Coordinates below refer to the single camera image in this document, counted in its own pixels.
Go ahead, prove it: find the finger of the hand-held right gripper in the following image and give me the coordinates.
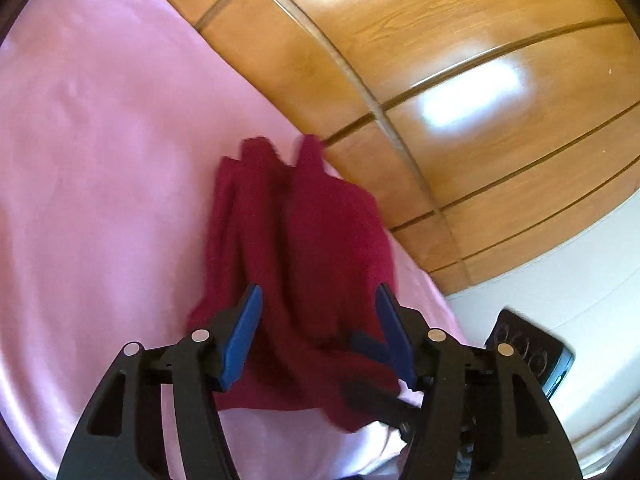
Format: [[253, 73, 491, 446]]
[[339, 379, 425, 445], [350, 331, 397, 367]]

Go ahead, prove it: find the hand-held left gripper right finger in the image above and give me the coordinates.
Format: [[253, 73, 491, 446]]
[[375, 282, 583, 480]]

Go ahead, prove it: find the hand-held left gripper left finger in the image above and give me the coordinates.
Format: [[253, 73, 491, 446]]
[[57, 284, 264, 480]]

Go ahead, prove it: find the dark red garment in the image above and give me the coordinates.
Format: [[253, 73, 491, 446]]
[[187, 134, 426, 433]]

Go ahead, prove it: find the pink bed sheet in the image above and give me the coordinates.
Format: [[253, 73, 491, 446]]
[[0, 0, 466, 480]]

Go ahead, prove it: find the wooden wardrobe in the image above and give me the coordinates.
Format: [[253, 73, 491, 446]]
[[105, 0, 640, 297]]

